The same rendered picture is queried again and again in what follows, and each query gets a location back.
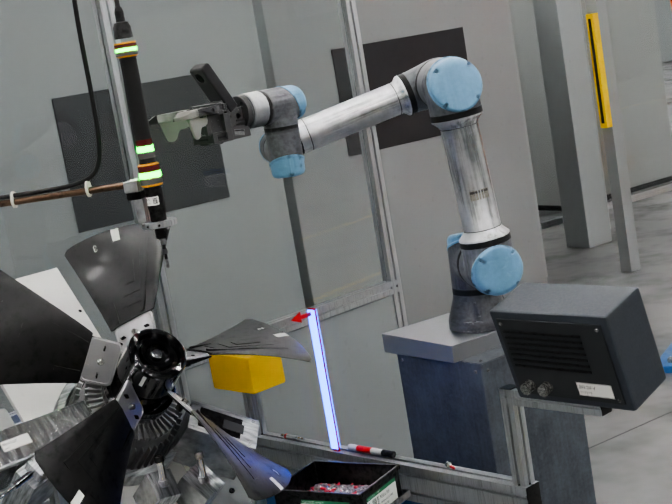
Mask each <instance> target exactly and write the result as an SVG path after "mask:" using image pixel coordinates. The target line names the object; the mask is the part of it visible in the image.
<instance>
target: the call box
mask: <svg viewBox="0 0 672 504"><path fill-rule="evenodd" d="M211 356H212V357H211V358H209V363H210V368H211V374H212V379H213V384H214V388H216V389H223V390H229V391H236V392H243V393H249V394H257V393H259V392H262V391H264V390H267V389H269V388H272V387H274V386H277V385H279V384H282V383H284V382H285V376H284V371H283V365H282V359H281V357H271V356H258V355H211Z"/></svg>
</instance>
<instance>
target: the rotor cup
mask: <svg viewBox="0 0 672 504"><path fill-rule="evenodd" d="M126 347H127V350H126V352H125V354H124V356H123V358H122V355H121V357H119V360H118V364H117V367H116V370H115V374H114V377H113V380H112V383H111V386H103V388H104V392H105V395H106V397H107V399H108V400H109V402H110V401H111V400H113V399H115V397H116V395H117V393H118V391H119V389H120V388H121V386H122V384H123V382H124V380H125V378H127V379H128V380H129V381H130V382H131V384H132V386H133V388H134V390H135V392H136V394H137V396H138V399H139V401H140V403H141V405H142V407H143V415H142V417H141V419H152V418H155V417H158V416H160V415H162V414H163V413H164V412H166V411H167V409H168V408H169V407H170V405H171V403H172V402H173V399H172V398H171V397H170V396H169V395H167V394H166V392H168V391H172V392H174V393H175V384H174V383H175V381H176V379H177V378H178V376H179V375H180V376H181V374H182V372H183V370H184V368H185V366H186V352H185V349H184V347H183V346H182V344H181V343H180V341H179V340H178V339H177V338H176V337H174V336H173V335H172V334H170V333H168V332H166V331H163V330H160V329H154V328H149V329H143V330H141V331H139V332H137V333H136V334H134V335H133V336H132V337H131V338H130V340H129V342H128V344H127V346H126ZM155 349H158V350H160V351H161V352H162V354H163V355H162V357H161V358H155V357H154V356H153V355H152V351H153V350H155ZM143 376H144V377H146V380H145V382H144V384H143V385H142V387H141V386H139V383H140V381H141V380H142V378H143ZM173 384H174V385H173Z"/></svg>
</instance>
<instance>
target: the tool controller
mask: <svg viewBox="0 0 672 504"><path fill-rule="evenodd" d="M490 315H491V317H492V320H493V323H494V326H495V329H496V331H497V334H498V337H499V340H500V343H501V346H502V348H503V351H504V354H505V357H506V360H507V362H508V365H509V368H510V371H511V374H512V376H513V379H514V382H515V385H516V388H517V390H518V393H519V396H520V397H523V398H531V399H539V400H548V401H556V402H564V403H572V404H581V405H589V406H597V407H605V408H613V409H622V410H630V411H635V410H637V409H638V408H639V407H640V406H641V405H642V404H643V403H644V402H645V401H646V400H647V399H648V397H649V396H650V395H651V394H652V393H653V392H654V391H655V390H656V389H657V388H658V387H659V386H660V385H661V384H662V383H663V381H664V380H665V379H666V375H665V372H664V368H663V365H662V362H661V359H660V355H659V352H658V349H657V346H656V343H655V339H654V336H653V333H652V330H651V326H650V323H649V320H648V317H647V314H646V310H645V307H644V304H643V301H642V297H641V294H640V291H639V288H638V287H630V286H601V285H572V284H543V283H522V284H520V285H519V286H518V287H517V288H516V289H515V290H513V291H512V292H511V293H510V294H509V295H508V296H506V297H505V298H504V299H503V300H502V301H501V302H499V303H498V304H497V305H496V306H495V307H494V308H493V309H491V310H490Z"/></svg>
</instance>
